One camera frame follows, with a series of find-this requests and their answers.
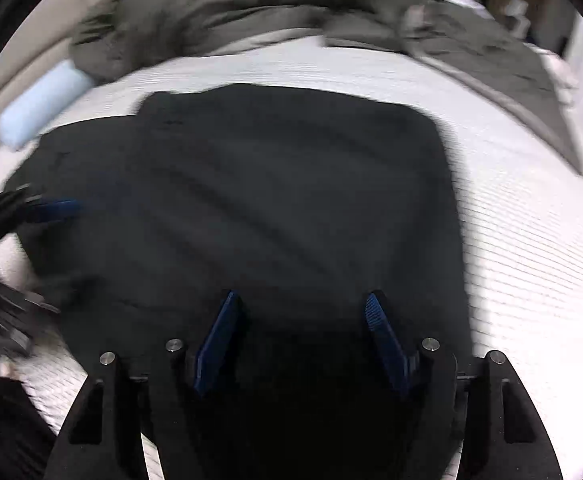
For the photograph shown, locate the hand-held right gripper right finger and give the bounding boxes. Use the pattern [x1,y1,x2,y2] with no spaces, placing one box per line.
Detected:
[365,291,565,480]

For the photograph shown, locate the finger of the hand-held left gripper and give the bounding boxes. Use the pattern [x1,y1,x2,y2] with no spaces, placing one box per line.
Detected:
[0,275,63,317]
[0,185,84,251]

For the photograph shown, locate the black pants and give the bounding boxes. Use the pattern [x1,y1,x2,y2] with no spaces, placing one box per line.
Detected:
[4,82,475,480]

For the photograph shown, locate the person's dark clothing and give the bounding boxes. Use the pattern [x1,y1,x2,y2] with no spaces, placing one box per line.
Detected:
[0,372,59,480]

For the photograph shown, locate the light blue pillow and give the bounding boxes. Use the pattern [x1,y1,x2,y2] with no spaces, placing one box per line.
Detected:
[0,60,97,151]

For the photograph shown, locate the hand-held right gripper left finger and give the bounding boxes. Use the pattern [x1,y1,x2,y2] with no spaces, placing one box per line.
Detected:
[46,290,244,480]

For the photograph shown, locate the white crumpled sheet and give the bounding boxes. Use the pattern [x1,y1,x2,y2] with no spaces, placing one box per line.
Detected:
[526,42,579,106]

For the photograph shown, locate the white chair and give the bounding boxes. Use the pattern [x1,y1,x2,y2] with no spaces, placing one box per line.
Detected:
[501,0,529,36]

